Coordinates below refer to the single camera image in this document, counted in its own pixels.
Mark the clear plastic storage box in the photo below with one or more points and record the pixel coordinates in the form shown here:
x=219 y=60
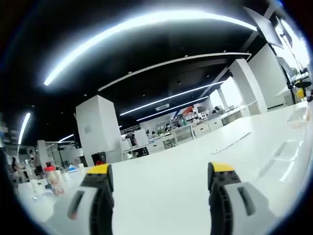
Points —
x=297 y=118

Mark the yellow and black stand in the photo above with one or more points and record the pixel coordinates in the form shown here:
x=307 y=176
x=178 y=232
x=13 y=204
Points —
x=302 y=89

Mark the white square pillar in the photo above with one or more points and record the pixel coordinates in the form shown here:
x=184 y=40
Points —
x=97 y=127

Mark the hanging dark monitor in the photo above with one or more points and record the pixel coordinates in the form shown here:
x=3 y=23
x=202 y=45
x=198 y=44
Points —
x=266 y=28

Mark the long white workbench row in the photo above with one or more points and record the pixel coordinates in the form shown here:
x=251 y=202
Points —
x=195 y=129

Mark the white cabinet appliance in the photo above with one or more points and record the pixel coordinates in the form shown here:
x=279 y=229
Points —
x=141 y=138

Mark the red-capped printed water bottle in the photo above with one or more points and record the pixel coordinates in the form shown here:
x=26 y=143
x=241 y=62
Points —
x=54 y=180

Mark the small white paper cup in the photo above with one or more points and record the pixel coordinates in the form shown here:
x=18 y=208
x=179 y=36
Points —
x=81 y=168

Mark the blue tissue pack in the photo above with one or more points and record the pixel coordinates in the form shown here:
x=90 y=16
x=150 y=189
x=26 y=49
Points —
x=72 y=168

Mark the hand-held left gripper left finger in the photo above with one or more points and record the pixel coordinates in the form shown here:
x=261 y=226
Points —
x=97 y=195

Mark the white flat strip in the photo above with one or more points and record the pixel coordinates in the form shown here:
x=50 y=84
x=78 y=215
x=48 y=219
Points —
x=231 y=143

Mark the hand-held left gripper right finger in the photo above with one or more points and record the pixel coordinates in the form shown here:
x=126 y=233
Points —
x=227 y=195

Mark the black bin with red mark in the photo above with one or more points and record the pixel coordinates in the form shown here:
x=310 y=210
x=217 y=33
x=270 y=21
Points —
x=99 y=158

